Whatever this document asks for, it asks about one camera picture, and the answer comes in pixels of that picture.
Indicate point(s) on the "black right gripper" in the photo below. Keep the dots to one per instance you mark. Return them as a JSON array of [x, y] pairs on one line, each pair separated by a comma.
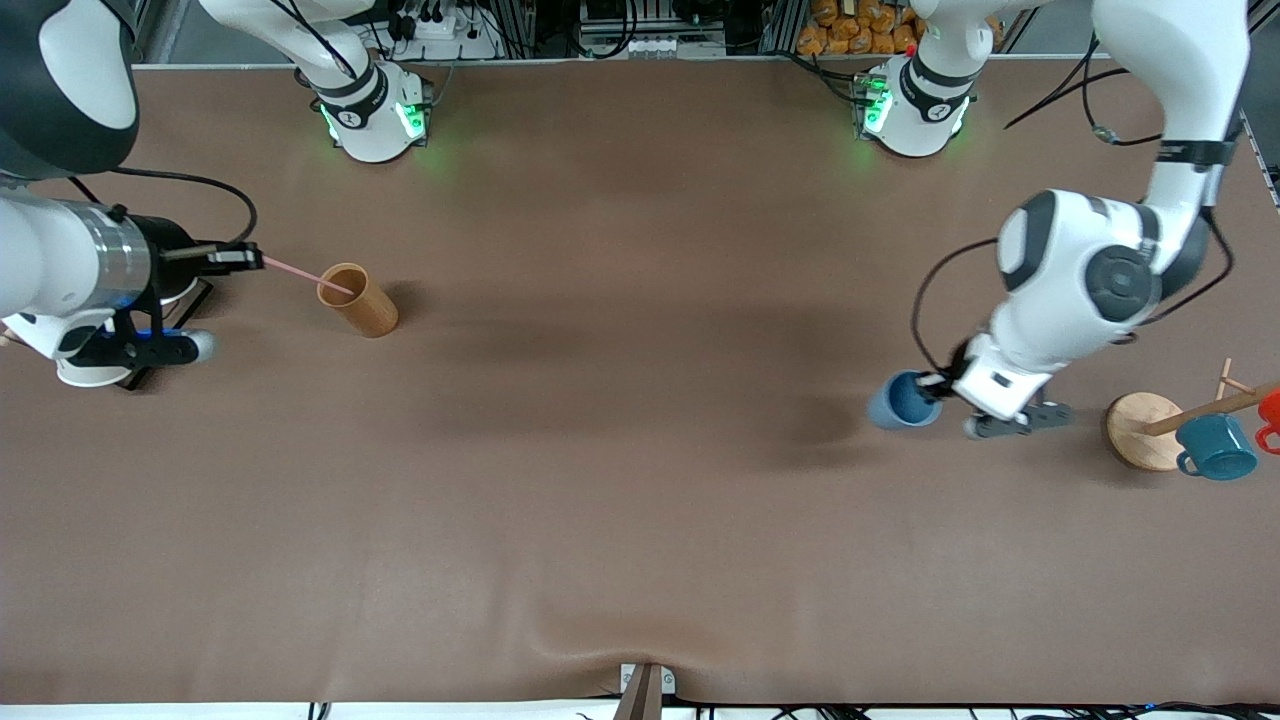
[[167, 249]]

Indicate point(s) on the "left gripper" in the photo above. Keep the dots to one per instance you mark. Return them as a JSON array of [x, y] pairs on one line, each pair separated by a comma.
[[957, 362]]

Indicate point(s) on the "blue cup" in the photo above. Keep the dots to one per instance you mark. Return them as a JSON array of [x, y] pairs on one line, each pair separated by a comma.
[[900, 405]]

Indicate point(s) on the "pink chopstick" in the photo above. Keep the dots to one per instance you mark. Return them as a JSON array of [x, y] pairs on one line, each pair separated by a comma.
[[300, 273]]

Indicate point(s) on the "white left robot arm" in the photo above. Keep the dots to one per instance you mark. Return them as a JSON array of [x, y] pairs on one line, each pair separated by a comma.
[[1060, 260]]

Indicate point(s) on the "bamboo cylinder chopstick holder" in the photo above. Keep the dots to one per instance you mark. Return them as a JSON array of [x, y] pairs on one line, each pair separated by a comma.
[[370, 310]]

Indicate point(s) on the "wooden mug tree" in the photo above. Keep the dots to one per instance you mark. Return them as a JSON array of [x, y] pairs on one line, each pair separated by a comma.
[[1140, 430]]

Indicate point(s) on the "teal mug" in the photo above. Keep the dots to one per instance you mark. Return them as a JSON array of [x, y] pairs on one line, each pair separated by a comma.
[[1215, 445]]

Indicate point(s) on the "white power strip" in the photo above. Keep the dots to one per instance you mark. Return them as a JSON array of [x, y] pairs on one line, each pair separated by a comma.
[[440, 30]]

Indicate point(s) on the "red mug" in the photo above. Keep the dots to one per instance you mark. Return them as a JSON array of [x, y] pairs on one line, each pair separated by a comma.
[[1272, 410]]

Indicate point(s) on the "bag of orange bread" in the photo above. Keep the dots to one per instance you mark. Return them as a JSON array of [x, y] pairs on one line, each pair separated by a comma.
[[860, 35]]

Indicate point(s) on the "metal table clamp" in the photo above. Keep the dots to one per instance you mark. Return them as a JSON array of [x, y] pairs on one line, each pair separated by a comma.
[[645, 695]]

